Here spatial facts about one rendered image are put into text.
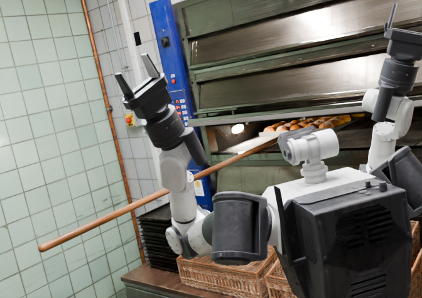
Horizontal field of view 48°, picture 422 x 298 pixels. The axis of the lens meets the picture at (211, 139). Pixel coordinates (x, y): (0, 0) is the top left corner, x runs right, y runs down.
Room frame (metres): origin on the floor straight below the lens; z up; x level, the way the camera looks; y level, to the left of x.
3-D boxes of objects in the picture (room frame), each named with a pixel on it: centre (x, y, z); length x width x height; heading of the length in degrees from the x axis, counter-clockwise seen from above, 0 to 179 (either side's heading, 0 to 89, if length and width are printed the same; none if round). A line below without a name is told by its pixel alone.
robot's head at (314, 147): (1.10, -0.23, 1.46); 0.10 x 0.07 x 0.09; 100
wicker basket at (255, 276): (2.45, -0.05, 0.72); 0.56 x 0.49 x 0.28; 47
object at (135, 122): (3.24, 0.49, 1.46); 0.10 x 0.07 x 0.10; 47
